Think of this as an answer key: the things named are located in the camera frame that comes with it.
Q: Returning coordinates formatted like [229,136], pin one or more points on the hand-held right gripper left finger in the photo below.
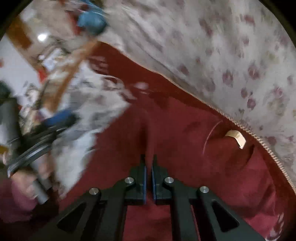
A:
[144,185]

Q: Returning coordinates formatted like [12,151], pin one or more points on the white grey printed cloth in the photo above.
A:
[92,109]

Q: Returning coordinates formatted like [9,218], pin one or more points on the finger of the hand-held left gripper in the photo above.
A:
[60,117]

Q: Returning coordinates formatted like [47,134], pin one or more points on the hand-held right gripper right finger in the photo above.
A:
[154,185]

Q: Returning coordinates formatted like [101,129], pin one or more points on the person's left forearm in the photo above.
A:
[16,206]

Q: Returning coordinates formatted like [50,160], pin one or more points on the person's left hand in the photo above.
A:
[25,183]

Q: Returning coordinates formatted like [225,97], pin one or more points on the brown wooden frame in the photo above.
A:
[67,74]

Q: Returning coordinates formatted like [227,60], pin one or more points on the blue cloth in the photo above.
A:
[91,19]

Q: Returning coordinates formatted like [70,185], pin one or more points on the floral bed sheet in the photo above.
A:
[208,46]

